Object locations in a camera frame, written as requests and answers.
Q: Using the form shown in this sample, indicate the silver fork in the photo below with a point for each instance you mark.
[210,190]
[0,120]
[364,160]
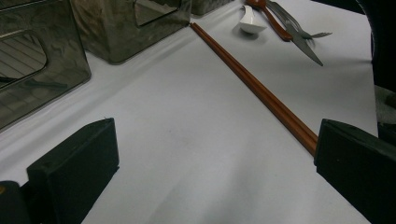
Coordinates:
[320,35]

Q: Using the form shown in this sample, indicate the transparent grey plastic bin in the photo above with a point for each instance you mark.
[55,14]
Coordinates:
[208,6]
[65,62]
[109,34]

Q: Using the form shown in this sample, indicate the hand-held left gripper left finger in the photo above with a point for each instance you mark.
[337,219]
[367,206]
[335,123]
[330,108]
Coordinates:
[74,168]

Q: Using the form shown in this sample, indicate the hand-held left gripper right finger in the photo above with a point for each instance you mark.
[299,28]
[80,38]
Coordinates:
[358,168]

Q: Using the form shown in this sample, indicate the brown wooden spoon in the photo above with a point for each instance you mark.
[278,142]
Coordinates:
[278,29]

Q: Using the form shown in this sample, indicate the brown wooden chopstick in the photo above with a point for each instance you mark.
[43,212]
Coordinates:
[281,105]
[277,113]

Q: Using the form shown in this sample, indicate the white ceramic spoon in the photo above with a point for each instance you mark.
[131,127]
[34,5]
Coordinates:
[250,25]

